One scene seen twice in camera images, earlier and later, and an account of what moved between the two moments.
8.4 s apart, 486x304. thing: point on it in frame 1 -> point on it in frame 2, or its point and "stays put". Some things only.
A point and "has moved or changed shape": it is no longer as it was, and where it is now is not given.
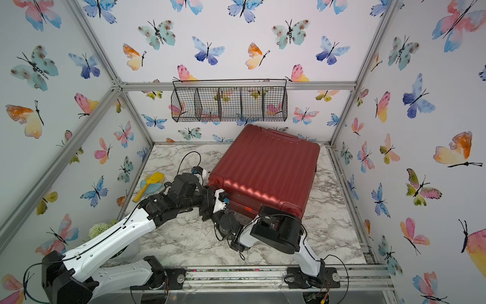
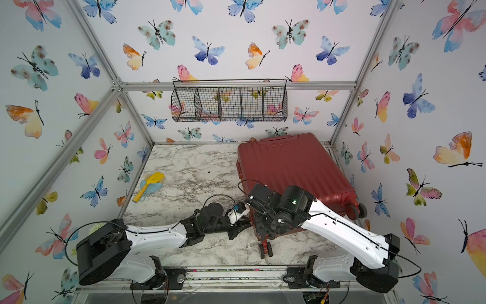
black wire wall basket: (236, 99) stays put
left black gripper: (209, 198) -> (237, 228)
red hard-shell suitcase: (267, 167) has moved or changed shape
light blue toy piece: (151, 188) stays put
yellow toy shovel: (155, 177) stays put
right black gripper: (212, 215) -> (259, 230)
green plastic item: (97, 228) stays put
